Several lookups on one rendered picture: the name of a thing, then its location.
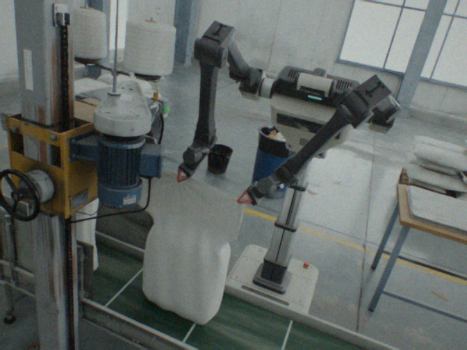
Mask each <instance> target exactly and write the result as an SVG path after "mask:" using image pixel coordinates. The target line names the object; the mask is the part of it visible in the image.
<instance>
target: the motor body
mask: <svg viewBox="0 0 467 350"><path fill-rule="evenodd" d="M144 144H145V136H144V135H141V137H140V138H138V139H137V140H132V142H118V141H114V140H112V139H110V138H107V137H106V136H105V135H104V133H102V132H101V133H100V134H99V135H98V163H97V178H98V179H97V183H96V185H97V197H98V200H99V201H100V202H101V204H103V205H105V206H106V207H107V208H110V209H113V210H126V209H130V208H132V207H134V206H135V205H136V204H137V202H139V201H140V200H141V197H142V187H143V186H144V185H143V184H142V179H141V178H140V175H139V174H138V171H137V166H138V152H140V151H141V149H142V145H144Z"/></svg>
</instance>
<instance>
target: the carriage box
mask: <svg viewBox="0 0 467 350"><path fill-rule="evenodd" d="M96 107H97V104H95V103H90V102H87V101H84V100H80V99H74V129H72V130H69V131H66V132H64V133H57V132H54V131H48V130H45V129H43V128H38V127H36V126H32V125H29V124H25V123H23V122H22V114H21V113H20V112H19V113H16V114H13V115H6V127H7V135H8V150H9V158H10V168H11V169H16V170H19V171H20V172H22V173H23V174H25V173H27V172H30V171H32V170H35V169H40V170H42V171H44V172H46V173H47V174H48V176H49V178H50V179H51V180H52V183H53V185H54V193H53V195H52V198H50V199H48V200H47V201H45V202H43V203H41V209H43V210H46V211H49V212H50V213H52V214H54V215H58V216H60V217H62V218H63V219H67V218H68V217H69V216H70V215H72V214H73V213H75V212H76V211H78V210H80V208H83V207H84V206H86V205H88V204H89V203H91V202H93V201H94V200H96V199H98V197H97V185H96V183H97V179H98V178H97V162H92V161H87V160H77V161H75V162H71V160H70V138H71V137H72V136H74V135H78V134H80V133H84V132H86V131H89V130H92V129H94V130H95V131H96V133H95V135H96V136H98V135H99V134H100V133H101V132H100V131H98V130H97V129H95V128H94V109H95V108H96ZM23 134H24V135H27V136H30V137H33V138H35V139H37V140H41V141H43V142H47V143H49V144H53V145H56V146H58V147H60V149H61V161H60V162H57V163H54V164H52V165H48V164H46V163H43V162H40V161H37V160H34V159H31V158H27V156H25V155H24V143H23ZM11 181H12V182H13V183H14V185H15V187H16V188H19V184H18V183H19V177H17V176H16V175H14V174H11ZM87 190H89V201H87V202H86V203H84V204H83V205H80V206H79V207H77V208H75V209H74V210H73V211H72V199H74V198H76V197H77V196H79V195H81V194H83V193H85V192H87Z"/></svg>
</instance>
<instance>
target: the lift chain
mask: <svg viewBox="0 0 467 350"><path fill-rule="evenodd" d="M68 37H69V31H68V25H67V23H65V25H64V26H62V25H60V50H61V52H60V59H61V62H60V68H61V80H62V83H61V90H62V110H63V112H62V118H63V133H64V132H66V131H69V92H68V91H69V83H68V80H69V74H68V69H69V68H68V51H67V50H68V42H69V41H67V40H68ZM71 218H72V216H71V215H70V216H69V217H68V218H67V219H66V220H65V234H66V236H65V240H66V243H65V246H66V261H67V262H66V267H67V269H66V273H67V286H68V288H67V291H68V293H67V297H68V315H69V316H68V320H69V322H68V324H69V341H70V343H69V345H70V350H75V341H74V340H75V336H74V335H75V331H74V304H73V302H74V298H73V296H74V293H73V267H72V266H73V261H72V260H73V257H72V234H71V232H72V227H71V225H72V223H70V222H69V220H70V219H71Z"/></svg>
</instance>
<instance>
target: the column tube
mask: <svg viewBox="0 0 467 350"><path fill-rule="evenodd" d="M13 1H14V10H15V29H16V38H17V57H18V67H19V71H18V77H19V95H20V105H21V114H22V122H23V123H25V124H29V125H32V126H36V127H38V128H43V129H45V130H48V131H54V132H57V133H62V132H63V118H62V112H63V110H62V90H61V83H62V80H61V68H60V62H61V59H60V52H61V50H60V27H54V22H53V3H61V4H67V12H68V13H71V16H72V25H71V26H70V25H68V31H69V37H68V40H67V41H69V42H68V50H67V51H68V68H69V69H68V74H69V80H68V83H69V91H68V92H69V129H70V130H72V129H74V0H13ZM24 49H28V50H31V57H32V69H33V90H29V89H26V75H25V65H24ZM23 143H24V155H25V156H27V158H31V159H34V160H37V161H40V162H42V163H46V164H48V165H52V164H54V163H57V162H60V161H61V149H60V147H58V146H56V145H53V144H49V143H47V142H43V141H41V140H37V139H35V138H33V137H30V136H27V135H24V134H23ZM71 227H72V232H71V234H72V257H73V260H72V261H73V266H72V267H73V293H74V296H73V298H74V302H73V304H74V331H75V335H74V336H75V340H74V341H75V350H79V333H78V329H79V321H78V296H77V241H76V223H72V225H71ZM30 229H31V248H32V258H33V275H34V286H35V295H36V304H37V314H38V328H39V339H40V344H41V347H40V350H70V345H69V343H70V341H69V324H68V322H69V320H68V316H69V315H68V297H67V293H68V291H67V288H68V286H67V273H66V269H67V267H66V262H67V261H66V246H65V243H66V240H65V236H66V234H65V219H63V218H62V217H60V216H58V215H54V214H52V213H50V212H49V211H46V210H43V209H40V214H39V215H38V217H37V218H36V219H34V220H33V221H30Z"/></svg>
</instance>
